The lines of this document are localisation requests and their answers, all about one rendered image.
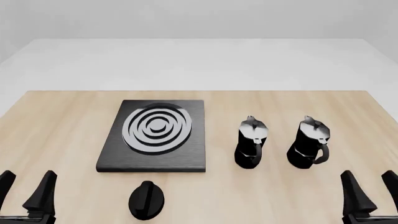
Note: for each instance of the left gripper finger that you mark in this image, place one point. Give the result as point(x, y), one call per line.
point(6, 184)
point(42, 198)

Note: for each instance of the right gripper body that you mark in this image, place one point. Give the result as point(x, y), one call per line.
point(370, 218)

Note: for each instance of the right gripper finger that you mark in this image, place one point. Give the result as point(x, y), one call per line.
point(392, 184)
point(356, 198)

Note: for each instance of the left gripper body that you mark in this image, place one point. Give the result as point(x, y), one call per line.
point(28, 218)

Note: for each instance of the black moka pot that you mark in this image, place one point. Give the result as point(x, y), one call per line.
point(303, 151)
point(248, 149)

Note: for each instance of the flat black stove plate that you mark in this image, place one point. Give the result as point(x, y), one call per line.
point(112, 158)

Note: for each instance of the round black stove knob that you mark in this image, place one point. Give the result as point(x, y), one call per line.
point(146, 201)

